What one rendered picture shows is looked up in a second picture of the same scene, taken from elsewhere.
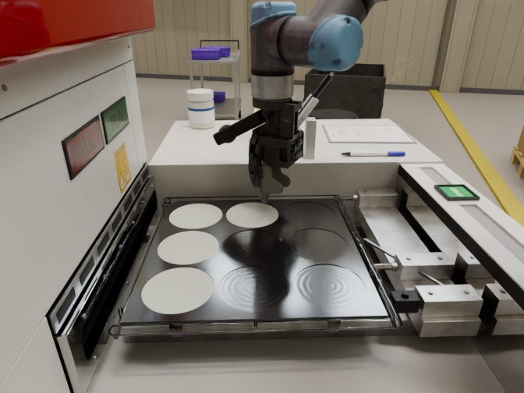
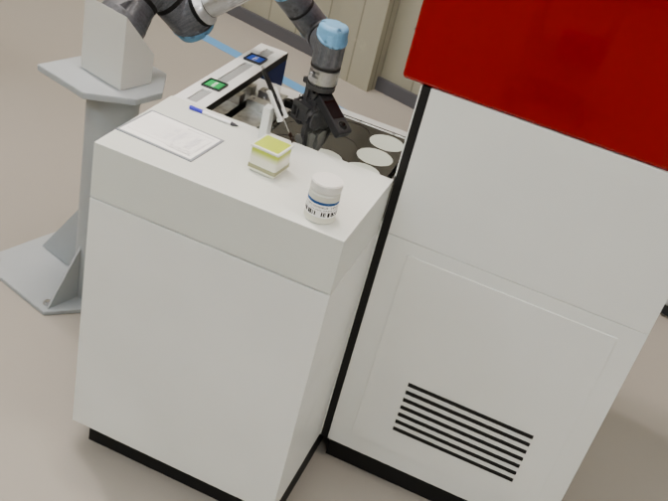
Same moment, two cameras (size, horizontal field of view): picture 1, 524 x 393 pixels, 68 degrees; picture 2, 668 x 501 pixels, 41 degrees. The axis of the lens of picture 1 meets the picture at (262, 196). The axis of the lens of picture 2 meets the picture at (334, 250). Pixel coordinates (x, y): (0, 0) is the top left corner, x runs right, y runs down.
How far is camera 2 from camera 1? 2.84 m
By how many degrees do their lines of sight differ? 120
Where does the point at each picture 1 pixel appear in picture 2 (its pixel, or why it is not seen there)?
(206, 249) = (365, 151)
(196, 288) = (379, 139)
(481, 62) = not seen: outside the picture
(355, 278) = not seen: hidden behind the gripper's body
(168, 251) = (387, 159)
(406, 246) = (246, 118)
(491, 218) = (224, 75)
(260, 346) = not seen: hidden behind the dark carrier
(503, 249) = (250, 70)
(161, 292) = (395, 144)
